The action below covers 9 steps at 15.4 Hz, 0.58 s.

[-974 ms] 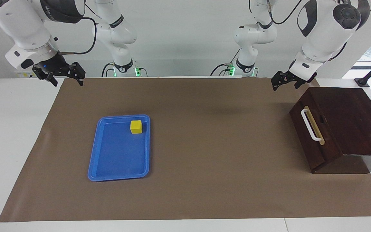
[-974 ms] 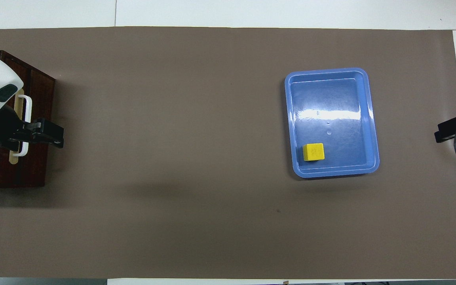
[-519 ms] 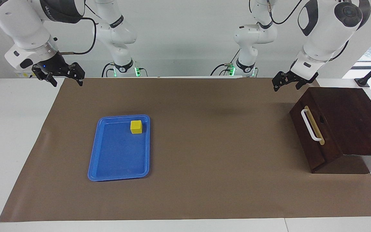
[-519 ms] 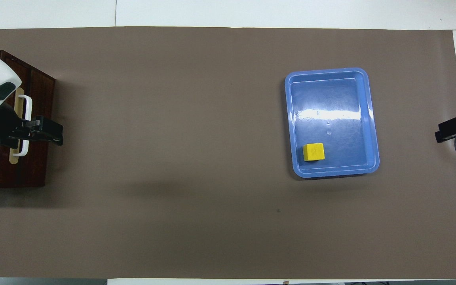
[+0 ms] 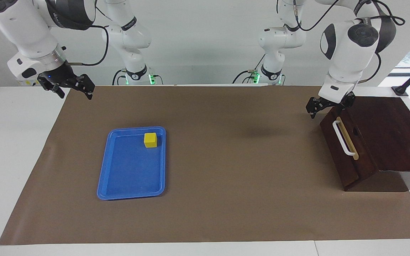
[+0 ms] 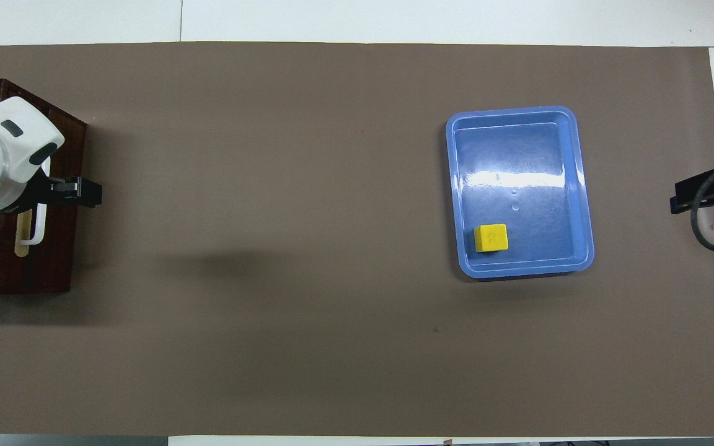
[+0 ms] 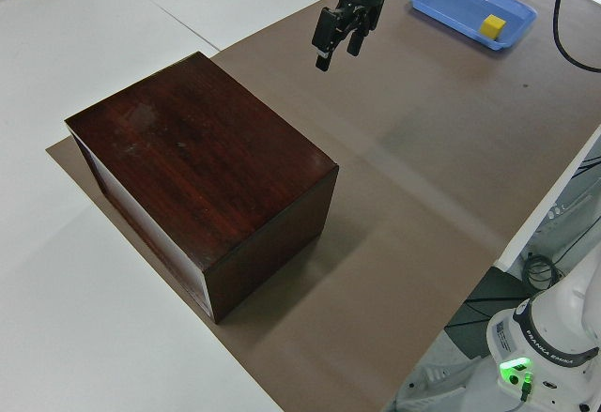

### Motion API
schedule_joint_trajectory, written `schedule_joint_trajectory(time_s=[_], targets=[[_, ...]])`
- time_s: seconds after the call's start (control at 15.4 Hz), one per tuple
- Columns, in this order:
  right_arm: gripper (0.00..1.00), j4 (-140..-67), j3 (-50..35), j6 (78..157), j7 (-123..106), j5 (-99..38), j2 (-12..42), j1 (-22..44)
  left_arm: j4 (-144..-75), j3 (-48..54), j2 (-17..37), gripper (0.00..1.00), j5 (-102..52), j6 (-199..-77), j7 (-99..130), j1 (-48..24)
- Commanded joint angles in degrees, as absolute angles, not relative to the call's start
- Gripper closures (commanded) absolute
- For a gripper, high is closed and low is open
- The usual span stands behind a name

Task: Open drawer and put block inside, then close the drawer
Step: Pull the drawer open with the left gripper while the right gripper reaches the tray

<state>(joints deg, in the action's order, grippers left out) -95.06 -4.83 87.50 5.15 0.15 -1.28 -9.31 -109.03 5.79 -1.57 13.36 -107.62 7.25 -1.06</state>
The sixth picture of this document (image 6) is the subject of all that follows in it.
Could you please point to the yellow block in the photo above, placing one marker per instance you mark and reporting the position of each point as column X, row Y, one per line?
column 491, row 238

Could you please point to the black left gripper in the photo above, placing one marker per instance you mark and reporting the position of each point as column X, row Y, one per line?
column 38, row 192

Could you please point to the blue plastic tray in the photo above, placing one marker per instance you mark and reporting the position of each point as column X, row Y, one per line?
column 518, row 161

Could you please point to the brown table mat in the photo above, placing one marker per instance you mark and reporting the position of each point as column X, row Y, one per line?
column 332, row 186

